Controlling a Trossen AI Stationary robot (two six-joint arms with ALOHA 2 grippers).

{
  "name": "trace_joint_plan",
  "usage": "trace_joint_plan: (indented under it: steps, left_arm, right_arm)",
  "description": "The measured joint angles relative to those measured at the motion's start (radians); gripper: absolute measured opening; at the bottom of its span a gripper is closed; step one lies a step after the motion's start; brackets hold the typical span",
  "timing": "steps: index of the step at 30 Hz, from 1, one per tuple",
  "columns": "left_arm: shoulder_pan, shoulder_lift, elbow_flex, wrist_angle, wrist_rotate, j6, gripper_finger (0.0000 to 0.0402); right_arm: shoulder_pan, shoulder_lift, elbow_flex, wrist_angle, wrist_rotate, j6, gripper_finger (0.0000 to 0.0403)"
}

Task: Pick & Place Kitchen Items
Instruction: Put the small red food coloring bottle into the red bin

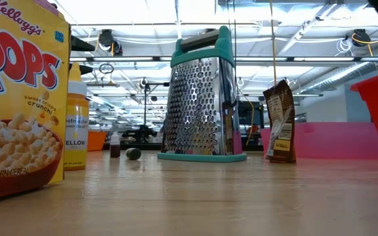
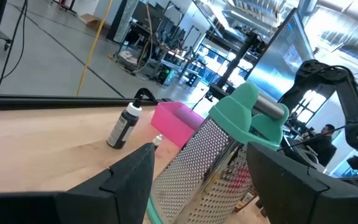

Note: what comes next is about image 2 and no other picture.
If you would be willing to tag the brown cardboard box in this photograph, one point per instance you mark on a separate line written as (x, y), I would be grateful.
(90, 21)

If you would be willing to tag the blue grey basket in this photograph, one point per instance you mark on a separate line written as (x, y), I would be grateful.
(197, 161)

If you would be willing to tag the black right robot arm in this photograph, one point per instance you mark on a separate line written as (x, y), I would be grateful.
(353, 118)

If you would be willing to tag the pink plastic bin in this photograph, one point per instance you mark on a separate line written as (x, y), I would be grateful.
(172, 124)

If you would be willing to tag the black pole stand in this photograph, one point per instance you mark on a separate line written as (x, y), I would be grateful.
(235, 62)

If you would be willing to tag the person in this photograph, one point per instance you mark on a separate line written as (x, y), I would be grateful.
(320, 143)

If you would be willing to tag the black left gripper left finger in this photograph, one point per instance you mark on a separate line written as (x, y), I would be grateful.
(126, 186)

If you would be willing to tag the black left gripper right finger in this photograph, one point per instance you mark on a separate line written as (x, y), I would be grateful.
(291, 193)

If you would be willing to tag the large grey monitor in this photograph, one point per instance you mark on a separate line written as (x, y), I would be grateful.
(278, 62)

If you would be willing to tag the background workbench shelves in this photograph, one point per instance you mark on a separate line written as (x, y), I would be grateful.
(154, 31)

